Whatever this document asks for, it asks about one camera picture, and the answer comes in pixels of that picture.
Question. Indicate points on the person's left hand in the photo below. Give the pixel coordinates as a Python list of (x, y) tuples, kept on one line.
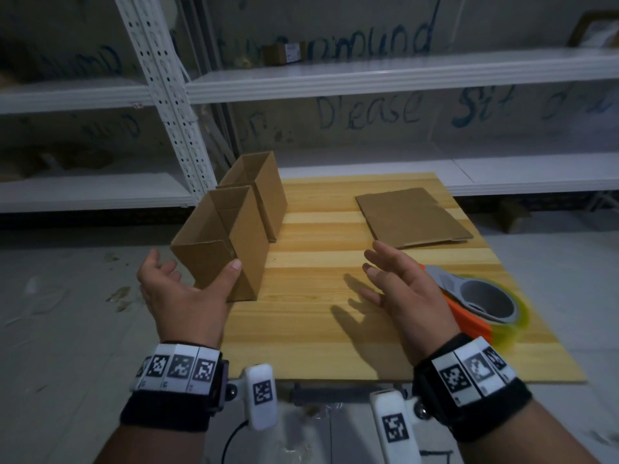
[(188, 309)]

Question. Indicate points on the person's right hand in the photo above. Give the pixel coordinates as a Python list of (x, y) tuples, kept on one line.
[(416, 304)]

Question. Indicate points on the orange tape dispenser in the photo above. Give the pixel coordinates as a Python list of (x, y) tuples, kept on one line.
[(471, 326)]

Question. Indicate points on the brown cardboard box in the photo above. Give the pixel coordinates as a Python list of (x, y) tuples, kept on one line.
[(411, 217), (271, 198), (251, 251)]

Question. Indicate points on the yellowish clear tape roll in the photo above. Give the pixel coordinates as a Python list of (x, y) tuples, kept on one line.
[(524, 316)]

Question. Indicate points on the person's right forearm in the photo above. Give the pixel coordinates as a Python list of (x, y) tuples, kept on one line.
[(522, 439)]

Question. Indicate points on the person's left forearm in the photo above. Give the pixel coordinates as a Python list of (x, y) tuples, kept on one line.
[(150, 446)]

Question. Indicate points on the small box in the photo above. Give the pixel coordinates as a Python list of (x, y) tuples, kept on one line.
[(283, 54)]

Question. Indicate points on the black wristband with markers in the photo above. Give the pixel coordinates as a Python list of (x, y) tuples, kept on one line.
[(179, 391), (474, 391)]

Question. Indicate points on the small brown carton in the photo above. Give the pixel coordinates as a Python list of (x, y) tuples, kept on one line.
[(512, 216)]

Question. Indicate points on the clear crumpled plastic scrap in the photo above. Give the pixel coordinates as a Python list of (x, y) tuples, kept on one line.
[(600, 438), (316, 411)]

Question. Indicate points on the white metal shelving unit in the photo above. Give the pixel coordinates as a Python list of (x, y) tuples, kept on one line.
[(72, 96), (387, 72)]

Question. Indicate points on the brown package with white label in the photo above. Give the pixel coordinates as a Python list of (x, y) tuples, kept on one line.
[(595, 31)]

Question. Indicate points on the grey metal table frame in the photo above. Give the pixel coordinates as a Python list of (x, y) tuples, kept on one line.
[(348, 393)]

